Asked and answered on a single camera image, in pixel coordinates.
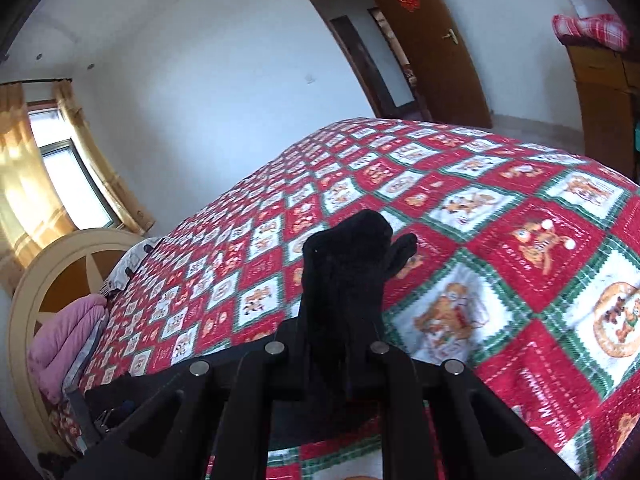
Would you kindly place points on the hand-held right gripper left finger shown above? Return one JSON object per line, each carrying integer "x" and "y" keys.
{"x": 290, "y": 360}

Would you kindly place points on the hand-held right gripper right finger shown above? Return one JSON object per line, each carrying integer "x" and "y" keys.
{"x": 385, "y": 365}

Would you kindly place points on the black pants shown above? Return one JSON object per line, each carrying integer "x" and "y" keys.
{"x": 345, "y": 270}

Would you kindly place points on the folded pink quilt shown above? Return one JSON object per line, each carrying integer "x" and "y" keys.
{"x": 60, "y": 340}

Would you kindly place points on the cream and brown headboard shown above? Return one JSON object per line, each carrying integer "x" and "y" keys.
{"x": 65, "y": 275}

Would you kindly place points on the white patterned pillow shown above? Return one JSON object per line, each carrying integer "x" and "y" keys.
{"x": 130, "y": 260}

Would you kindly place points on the red checked printed bedsheet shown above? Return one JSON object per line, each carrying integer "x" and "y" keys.
{"x": 500, "y": 240}

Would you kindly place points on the window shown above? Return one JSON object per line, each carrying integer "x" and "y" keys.
{"x": 70, "y": 180}

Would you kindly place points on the yellow curtain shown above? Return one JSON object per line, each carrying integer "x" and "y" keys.
{"x": 100, "y": 160}
{"x": 25, "y": 185}

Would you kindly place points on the brown wooden door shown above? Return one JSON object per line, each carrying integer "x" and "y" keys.
{"x": 440, "y": 70}

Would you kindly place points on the wooden cabinet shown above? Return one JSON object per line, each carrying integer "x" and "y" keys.
{"x": 605, "y": 110}

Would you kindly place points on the red plaid cloth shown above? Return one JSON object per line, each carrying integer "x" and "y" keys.
{"x": 590, "y": 32}

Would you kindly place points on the dark wooden door frame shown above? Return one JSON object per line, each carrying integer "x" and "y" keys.
{"x": 325, "y": 10}

